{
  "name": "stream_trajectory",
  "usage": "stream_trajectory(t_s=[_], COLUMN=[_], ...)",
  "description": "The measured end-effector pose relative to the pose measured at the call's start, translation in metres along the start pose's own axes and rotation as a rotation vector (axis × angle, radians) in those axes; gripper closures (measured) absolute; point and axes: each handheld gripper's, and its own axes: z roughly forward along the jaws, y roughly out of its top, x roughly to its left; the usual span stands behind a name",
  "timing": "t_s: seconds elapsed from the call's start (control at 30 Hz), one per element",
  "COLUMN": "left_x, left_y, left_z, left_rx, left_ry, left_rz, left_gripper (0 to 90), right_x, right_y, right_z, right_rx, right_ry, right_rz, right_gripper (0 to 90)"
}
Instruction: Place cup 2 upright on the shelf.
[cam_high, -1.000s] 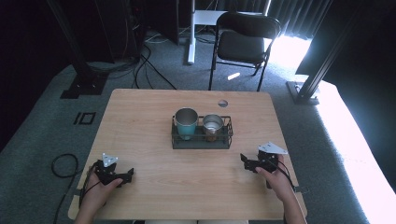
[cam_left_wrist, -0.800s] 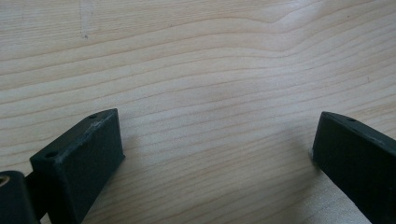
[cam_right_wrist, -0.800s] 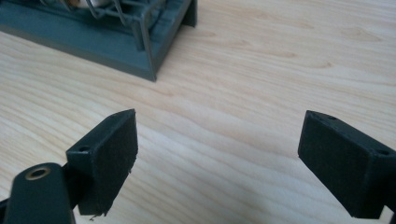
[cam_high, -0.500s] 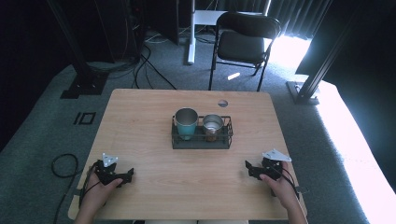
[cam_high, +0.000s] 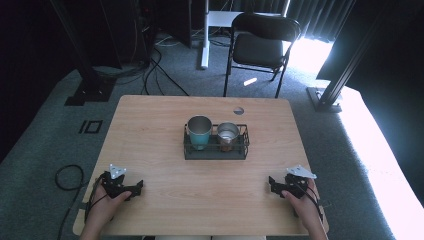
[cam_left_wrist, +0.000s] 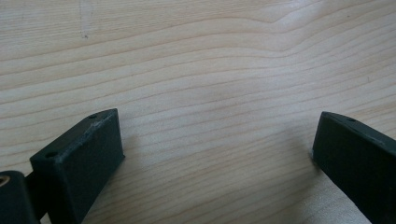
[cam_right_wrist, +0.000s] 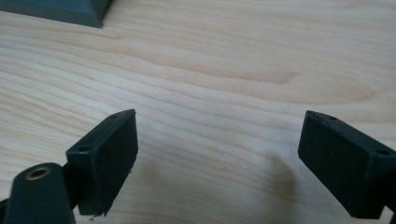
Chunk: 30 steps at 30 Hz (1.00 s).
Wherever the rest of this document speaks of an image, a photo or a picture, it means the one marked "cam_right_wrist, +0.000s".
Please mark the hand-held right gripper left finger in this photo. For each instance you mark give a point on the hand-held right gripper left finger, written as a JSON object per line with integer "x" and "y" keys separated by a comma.
{"x": 106, "y": 161}

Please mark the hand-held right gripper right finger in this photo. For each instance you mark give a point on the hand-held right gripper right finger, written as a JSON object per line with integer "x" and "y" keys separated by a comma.
{"x": 345, "y": 168}

